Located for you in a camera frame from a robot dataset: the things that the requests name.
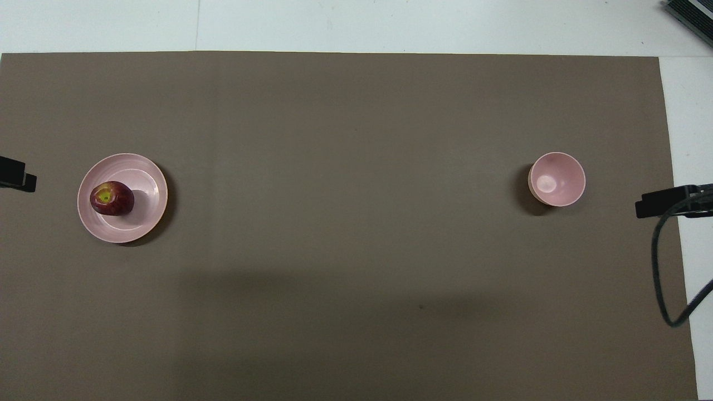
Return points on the red apple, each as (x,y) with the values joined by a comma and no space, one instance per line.
(112,199)

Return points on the pink bowl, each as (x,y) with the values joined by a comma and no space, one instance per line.
(557,179)

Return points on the pink plate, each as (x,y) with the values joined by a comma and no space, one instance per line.
(142,192)

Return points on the dark grey ridged device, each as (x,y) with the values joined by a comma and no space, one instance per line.
(693,16)

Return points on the brown table mat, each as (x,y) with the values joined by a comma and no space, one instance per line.
(345,223)

